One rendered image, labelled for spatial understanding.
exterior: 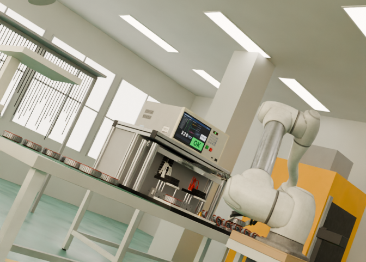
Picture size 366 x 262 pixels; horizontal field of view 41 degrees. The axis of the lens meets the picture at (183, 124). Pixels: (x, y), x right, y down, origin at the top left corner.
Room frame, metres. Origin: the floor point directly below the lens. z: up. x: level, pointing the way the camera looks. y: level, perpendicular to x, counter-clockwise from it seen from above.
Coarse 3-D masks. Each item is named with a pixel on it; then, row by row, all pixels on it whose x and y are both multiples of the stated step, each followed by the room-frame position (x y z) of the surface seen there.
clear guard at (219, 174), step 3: (198, 165) 2.94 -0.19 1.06; (201, 165) 2.90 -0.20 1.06; (204, 168) 2.98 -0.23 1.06; (207, 168) 2.91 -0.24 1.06; (210, 168) 2.84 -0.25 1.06; (210, 171) 2.98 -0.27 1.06; (213, 171) 2.90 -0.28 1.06; (216, 171) 2.83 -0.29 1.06; (219, 171) 2.78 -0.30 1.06; (216, 174) 3.02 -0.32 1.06; (219, 174) 2.93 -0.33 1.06; (222, 174) 2.87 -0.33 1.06; (225, 174) 2.75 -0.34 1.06; (222, 177) 3.03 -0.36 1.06; (225, 177) 2.73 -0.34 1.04; (228, 177) 2.76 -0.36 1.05
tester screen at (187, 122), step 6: (186, 114) 2.77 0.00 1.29; (186, 120) 2.78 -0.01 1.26; (192, 120) 2.81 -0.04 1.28; (180, 126) 2.76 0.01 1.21; (186, 126) 2.79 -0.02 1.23; (192, 126) 2.82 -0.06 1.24; (198, 126) 2.85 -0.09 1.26; (204, 126) 2.88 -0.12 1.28; (180, 132) 2.78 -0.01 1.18; (186, 132) 2.80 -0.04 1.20; (192, 132) 2.83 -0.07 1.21; (204, 132) 2.89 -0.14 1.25; (180, 138) 2.79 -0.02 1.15; (186, 138) 2.82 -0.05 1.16; (198, 138) 2.87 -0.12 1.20; (198, 150) 2.90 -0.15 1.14
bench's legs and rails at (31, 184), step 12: (24, 180) 1.95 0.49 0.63; (36, 180) 1.93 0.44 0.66; (24, 192) 1.92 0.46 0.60; (36, 192) 1.95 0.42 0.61; (24, 204) 1.93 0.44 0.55; (12, 216) 1.92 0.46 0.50; (24, 216) 1.95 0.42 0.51; (12, 228) 1.93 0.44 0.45; (0, 240) 1.93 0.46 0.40; (12, 240) 1.94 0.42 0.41; (204, 240) 3.96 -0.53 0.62; (0, 252) 1.93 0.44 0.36; (24, 252) 3.01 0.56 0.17; (36, 252) 3.06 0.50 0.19; (204, 252) 3.96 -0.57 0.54
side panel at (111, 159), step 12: (120, 132) 2.90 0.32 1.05; (132, 132) 2.82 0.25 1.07; (108, 144) 2.95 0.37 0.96; (120, 144) 2.86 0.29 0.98; (132, 144) 2.76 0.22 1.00; (108, 156) 2.91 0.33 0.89; (120, 156) 2.82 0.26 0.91; (96, 168) 2.96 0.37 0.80; (108, 168) 2.87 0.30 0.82; (120, 168) 2.76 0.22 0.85
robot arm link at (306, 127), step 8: (304, 112) 2.41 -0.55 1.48; (312, 112) 2.39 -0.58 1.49; (296, 120) 2.40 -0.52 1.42; (304, 120) 2.39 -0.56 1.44; (312, 120) 2.38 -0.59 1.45; (296, 128) 2.41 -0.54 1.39; (304, 128) 2.40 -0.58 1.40; (312, 128) 2.39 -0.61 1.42; (296, 136) 2.45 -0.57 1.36; (304, 136) 2.43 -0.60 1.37; (312, 136) 2.43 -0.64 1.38; (304, 144) 2.47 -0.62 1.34
